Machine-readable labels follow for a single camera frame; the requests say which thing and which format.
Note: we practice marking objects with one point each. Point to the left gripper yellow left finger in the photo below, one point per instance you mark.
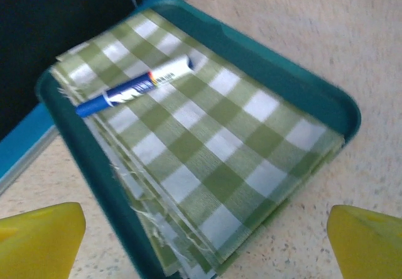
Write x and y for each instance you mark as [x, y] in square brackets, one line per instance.
[37, 244]

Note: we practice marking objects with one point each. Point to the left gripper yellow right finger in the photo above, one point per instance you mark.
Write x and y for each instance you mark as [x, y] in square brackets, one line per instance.
[370, 247]

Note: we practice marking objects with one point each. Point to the blue white marker pen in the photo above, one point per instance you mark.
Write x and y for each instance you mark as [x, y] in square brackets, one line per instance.
[125, 93]

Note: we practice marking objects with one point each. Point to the teal plastic tray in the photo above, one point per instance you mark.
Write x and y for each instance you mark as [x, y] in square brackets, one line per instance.
[282, 81]

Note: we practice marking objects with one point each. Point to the green white checked cloth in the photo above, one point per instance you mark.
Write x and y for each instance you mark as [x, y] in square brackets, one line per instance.
[204, 140]

